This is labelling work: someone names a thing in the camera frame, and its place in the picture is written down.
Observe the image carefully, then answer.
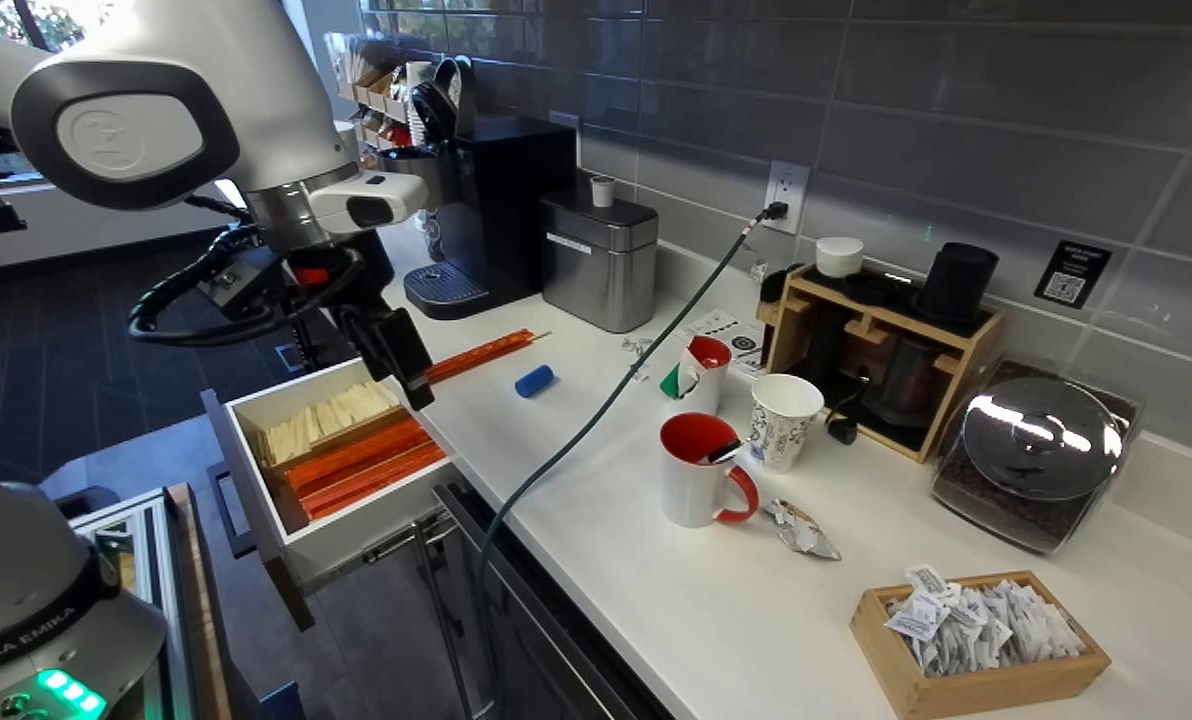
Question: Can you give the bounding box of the small white cup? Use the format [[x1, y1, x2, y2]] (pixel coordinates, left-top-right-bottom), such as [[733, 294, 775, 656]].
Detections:
[[812, 231, 867, 283]]

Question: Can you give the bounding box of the white drawer dark wood front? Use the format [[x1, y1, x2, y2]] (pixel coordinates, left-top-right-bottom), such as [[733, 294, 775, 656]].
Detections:
[[202, 355, 456, 631]]

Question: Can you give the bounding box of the black wall label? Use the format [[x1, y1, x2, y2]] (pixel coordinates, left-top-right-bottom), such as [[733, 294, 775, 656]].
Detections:
[[1034, 236, 1118, 313]]

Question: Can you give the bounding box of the black canister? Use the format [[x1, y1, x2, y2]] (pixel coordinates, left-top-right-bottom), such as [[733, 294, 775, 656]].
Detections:
[[917, 240, 1006, 336]]

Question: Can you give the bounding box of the white sugar packets pile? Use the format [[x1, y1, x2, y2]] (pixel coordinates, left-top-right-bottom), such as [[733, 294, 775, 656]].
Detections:
[[884, 564, 1087, 680]]

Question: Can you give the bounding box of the black Keurig coffee machine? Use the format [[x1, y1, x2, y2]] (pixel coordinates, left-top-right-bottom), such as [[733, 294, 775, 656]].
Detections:
[[376, 113, 579, 318]]

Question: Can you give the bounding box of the wooden stirrers stack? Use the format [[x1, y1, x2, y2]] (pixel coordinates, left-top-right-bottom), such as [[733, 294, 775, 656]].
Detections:
[[248, 376, 401, 471]]

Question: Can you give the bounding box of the long orange packet strip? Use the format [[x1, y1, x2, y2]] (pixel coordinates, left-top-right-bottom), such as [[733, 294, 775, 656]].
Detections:
[[422, 329, 547, 393]]

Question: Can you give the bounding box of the small blue block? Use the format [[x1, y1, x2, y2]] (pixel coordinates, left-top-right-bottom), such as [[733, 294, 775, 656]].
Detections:
[[513, 360, 559, 404]]

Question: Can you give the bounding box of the dark lower cabinet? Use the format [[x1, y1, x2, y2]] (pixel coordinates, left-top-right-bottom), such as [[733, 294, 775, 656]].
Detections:
[[422, 471, 679, 720]]

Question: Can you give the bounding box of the white mug red inside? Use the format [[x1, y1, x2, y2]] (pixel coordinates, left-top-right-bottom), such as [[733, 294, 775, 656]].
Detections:
[[656, 406, 763, 533]]

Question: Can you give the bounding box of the white patterned mug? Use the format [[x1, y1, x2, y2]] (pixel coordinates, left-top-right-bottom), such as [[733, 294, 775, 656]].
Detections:
[[744, 373, 830, 471]]

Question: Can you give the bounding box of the stainless steel box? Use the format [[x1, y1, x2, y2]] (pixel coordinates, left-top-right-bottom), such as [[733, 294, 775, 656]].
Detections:
[[541, 195, 665, 336]]

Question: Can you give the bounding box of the black power cable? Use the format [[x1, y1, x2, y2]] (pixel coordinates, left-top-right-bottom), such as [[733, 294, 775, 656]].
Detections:
[[467, 195, 793, 576]]

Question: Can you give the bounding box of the background snack shelf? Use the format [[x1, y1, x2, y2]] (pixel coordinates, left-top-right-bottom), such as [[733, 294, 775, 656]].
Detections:
[[341, 31, 475, 152]]

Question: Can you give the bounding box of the wrist mounted camera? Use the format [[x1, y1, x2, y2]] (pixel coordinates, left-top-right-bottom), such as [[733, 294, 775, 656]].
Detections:
[[307, 173, 434, 231]]

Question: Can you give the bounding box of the orange packets stack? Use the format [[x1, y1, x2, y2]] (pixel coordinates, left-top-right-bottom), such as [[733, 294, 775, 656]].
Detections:
[[274, 412, 451, 523]]

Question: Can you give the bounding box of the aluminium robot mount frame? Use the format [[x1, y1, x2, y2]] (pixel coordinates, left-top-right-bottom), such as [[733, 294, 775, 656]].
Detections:
[[70, 480, 233, 720]]

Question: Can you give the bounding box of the metal utensil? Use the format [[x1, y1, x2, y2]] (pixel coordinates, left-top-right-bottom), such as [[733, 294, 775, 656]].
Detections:
[[756, 497, 845, 564]]

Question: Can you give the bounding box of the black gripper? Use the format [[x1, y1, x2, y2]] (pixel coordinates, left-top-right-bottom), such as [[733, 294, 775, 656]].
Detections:
[[288, 236, 437, 412]]

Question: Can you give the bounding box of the small red green white mug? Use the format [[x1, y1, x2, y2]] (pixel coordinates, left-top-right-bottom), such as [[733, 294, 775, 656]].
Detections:
[[656, 331, 738, 416]]

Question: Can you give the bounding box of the wooden packet box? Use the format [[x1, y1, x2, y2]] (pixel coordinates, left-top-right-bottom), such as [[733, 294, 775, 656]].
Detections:
[[850, 569, 1118, 720]]

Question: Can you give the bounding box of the wooden organizer rack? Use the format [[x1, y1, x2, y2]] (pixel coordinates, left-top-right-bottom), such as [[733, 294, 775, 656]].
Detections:
[[762, 265, 1008, 464]]

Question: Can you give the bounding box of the black drawer handle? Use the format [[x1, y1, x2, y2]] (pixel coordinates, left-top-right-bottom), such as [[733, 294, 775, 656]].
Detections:
[[207, 455, 261, 558]]

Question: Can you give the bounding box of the white wall outlet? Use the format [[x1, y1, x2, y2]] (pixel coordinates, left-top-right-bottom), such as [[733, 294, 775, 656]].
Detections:
[[762, 158, 812, 231]]

